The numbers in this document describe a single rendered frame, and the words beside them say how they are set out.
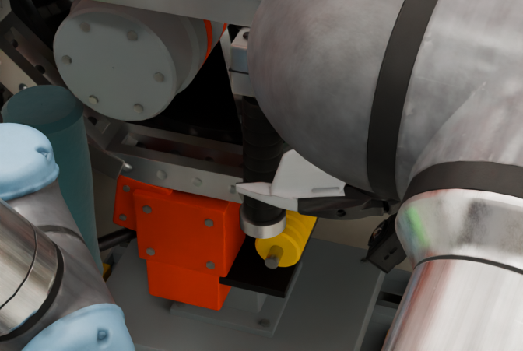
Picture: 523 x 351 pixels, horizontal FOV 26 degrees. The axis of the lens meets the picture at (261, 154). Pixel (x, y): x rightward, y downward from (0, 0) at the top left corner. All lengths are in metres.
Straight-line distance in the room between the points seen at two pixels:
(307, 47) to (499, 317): 0.15
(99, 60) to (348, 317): 0.74
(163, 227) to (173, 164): 0.10
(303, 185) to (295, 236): 0.42
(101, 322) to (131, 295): 1.03
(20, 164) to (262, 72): 0.31
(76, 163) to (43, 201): 0.46
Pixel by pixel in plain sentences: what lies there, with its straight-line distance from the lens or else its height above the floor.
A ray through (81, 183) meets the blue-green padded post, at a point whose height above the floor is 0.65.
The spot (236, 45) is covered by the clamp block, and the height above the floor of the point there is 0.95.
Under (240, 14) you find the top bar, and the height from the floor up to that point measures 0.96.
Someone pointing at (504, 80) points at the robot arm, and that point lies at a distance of 0.46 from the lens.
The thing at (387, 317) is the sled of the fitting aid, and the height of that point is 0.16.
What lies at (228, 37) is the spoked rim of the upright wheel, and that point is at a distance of 1.34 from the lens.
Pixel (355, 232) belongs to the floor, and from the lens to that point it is 2.18.
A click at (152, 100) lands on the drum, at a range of 1.10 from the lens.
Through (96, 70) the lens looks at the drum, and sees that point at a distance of 1.11.
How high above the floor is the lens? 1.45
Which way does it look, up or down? 38 degrees down
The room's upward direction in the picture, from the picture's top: straight up
